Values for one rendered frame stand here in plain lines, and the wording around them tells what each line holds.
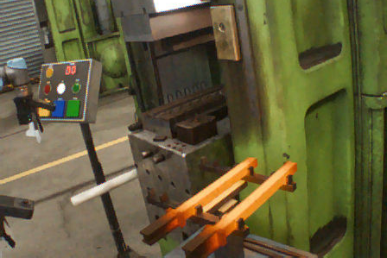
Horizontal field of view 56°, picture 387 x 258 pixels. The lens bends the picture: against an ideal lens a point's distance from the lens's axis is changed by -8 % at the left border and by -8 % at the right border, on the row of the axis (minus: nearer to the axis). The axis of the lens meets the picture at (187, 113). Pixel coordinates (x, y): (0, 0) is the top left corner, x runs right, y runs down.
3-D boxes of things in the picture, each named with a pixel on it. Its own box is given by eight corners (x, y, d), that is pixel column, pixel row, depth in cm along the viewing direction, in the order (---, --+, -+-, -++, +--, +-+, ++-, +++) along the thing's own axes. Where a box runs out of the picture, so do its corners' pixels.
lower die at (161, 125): (172, 139, 141) (168, 116, 138) (142, 129, 156) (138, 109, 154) (252, 103, 164) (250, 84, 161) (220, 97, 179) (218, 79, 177)
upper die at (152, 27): (153, 40, 130) (148, 14, 127) (124, 41, 146) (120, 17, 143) (240, 19, 153) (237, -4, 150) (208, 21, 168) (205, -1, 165)
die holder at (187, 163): (204, 260, 140) (183, 154, 126) (149, 223, 170) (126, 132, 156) (297, 195, 170) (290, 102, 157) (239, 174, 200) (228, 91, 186)
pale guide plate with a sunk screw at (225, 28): (237, 60, 119) (228, 5, 113) (217, 59, 126) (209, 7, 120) (242, 59, 120) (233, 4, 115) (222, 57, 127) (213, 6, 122)
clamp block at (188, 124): (193, 146, 131) (189, 128, 129) (178, 141, 138) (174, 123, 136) (219, 134, 138) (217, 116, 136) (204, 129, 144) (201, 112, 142)
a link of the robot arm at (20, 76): (4, 60, 152) (24, 56, 155) (11, 86, 155) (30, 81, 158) (3, 63, 145) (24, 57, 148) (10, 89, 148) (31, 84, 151)
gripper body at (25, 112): (22, 122, 161) (15, 96, 157) (41, 117, 163) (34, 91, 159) (20, 127, 154) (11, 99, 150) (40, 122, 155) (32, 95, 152)
